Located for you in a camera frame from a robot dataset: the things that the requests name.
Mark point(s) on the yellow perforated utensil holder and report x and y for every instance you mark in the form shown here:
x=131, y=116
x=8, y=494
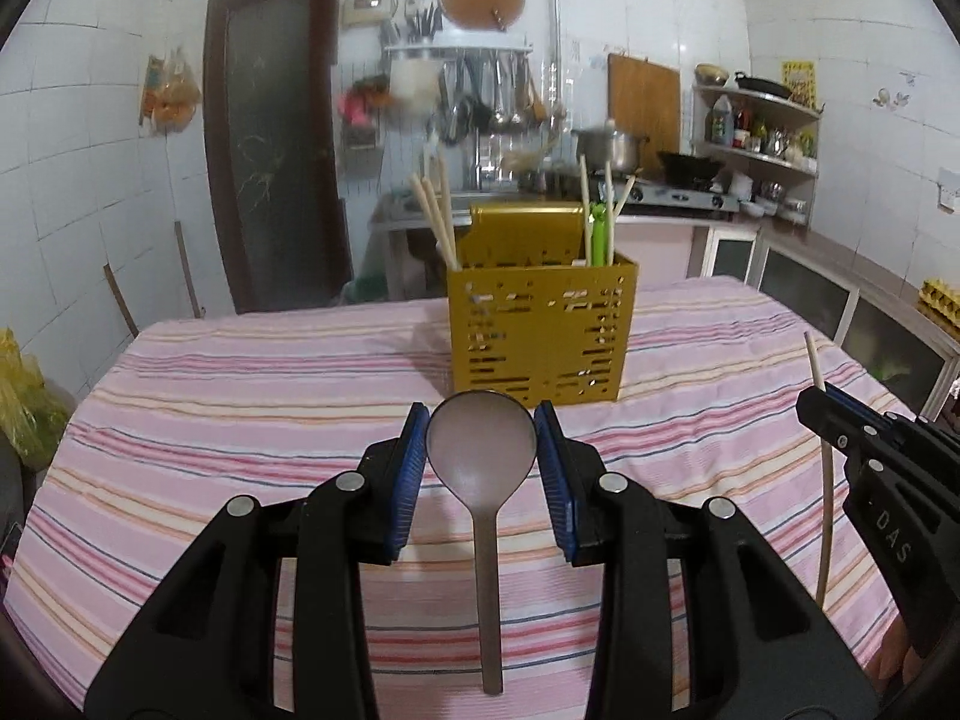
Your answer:
x=540, y=330

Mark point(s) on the black frying pan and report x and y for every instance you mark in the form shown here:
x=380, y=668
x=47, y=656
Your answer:
x=761, y=85

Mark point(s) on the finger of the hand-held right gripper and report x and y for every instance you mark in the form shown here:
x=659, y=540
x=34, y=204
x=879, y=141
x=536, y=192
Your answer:
x=832, y=420

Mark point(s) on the rectangular wooden cutting board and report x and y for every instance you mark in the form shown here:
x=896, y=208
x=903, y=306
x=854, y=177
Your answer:
x=643, y=101

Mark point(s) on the white corner shelf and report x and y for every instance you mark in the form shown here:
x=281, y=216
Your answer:
x=757, y=157

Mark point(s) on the row of hanging ladles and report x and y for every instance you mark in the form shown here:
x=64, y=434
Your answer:
x=495, y=97

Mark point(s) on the yellow egg tray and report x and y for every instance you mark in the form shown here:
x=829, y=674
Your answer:
x=939, y=300

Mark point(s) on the brown plastic spoon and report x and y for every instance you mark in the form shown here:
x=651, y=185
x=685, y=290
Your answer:
x=484, y=450

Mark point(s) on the yellow wall poster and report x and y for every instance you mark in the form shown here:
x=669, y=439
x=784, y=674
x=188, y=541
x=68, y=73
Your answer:
x=798, y=84

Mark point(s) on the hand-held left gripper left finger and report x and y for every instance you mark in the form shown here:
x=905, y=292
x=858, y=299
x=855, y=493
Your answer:
x=405, y=480

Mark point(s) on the brown frosted glass door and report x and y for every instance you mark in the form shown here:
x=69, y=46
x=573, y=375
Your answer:
x=270, y=142

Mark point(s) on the person's right hand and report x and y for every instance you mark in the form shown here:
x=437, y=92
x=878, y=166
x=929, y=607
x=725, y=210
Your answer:
x=896, y=656

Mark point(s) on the steel knife holder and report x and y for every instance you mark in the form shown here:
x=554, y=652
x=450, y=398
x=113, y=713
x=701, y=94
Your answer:
x=421, y=26

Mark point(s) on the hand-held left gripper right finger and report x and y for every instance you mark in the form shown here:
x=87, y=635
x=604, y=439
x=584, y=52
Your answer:
x=553, y=480

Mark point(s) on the hanging bag of oranges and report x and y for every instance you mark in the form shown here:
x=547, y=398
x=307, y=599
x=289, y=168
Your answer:
x=174, y=94

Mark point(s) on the steel bowl on shelf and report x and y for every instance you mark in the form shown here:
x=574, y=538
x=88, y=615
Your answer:
x=711, y=75

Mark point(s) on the yellow plastic bag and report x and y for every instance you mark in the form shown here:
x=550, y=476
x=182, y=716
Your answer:
x=30, y=397

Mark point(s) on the short wooden stick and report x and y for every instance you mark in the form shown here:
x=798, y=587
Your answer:
x=121, y=300

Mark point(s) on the long wooden stick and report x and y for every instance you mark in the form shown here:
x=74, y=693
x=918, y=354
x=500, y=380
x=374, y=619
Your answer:
x=189, y=270

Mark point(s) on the white wall power strip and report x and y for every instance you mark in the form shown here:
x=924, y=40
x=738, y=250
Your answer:
x=367, y=9

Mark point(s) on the large oil bottle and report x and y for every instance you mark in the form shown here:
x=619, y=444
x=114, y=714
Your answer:
x=720, y=124

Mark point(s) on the glass door base cabinet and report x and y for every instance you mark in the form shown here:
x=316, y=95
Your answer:
x=810, y=292

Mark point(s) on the white wall shelf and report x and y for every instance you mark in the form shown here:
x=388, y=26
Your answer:
x=457, y=41

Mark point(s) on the pink striped tablecloth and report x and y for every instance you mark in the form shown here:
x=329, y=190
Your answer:
x=225, y=405

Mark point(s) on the white hanging cloth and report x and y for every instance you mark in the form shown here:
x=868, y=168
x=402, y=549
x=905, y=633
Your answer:
x=412, y=82

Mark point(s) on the steel cooking pot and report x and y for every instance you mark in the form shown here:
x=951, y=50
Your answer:
x=611, y=148

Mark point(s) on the pink hanging bag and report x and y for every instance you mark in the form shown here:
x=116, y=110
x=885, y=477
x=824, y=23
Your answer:
x=364, y=101

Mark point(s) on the row of condiment bottles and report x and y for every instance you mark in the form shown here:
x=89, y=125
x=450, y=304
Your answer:
x=772, y=139

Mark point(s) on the white wall socket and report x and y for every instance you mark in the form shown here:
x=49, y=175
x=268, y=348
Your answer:
x=949, y=189

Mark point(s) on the grey wall pipe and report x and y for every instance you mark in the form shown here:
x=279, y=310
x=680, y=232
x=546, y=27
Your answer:
x=555, y=30

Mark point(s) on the steel gas stove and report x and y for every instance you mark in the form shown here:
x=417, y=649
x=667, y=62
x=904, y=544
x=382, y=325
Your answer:
x=675, y=199

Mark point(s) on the black wok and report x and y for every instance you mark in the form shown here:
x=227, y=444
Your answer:
x=690, y=165

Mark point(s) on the stack of small bowls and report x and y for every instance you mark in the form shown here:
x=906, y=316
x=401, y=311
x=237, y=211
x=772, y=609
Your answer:
x=772, y=199

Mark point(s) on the wooden chopstick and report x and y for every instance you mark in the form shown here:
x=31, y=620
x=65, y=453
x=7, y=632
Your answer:
x=610, y=232
x=444, y=229
x=825, y=525
x=435, y=229
x=624, y=199
x=583, y=195

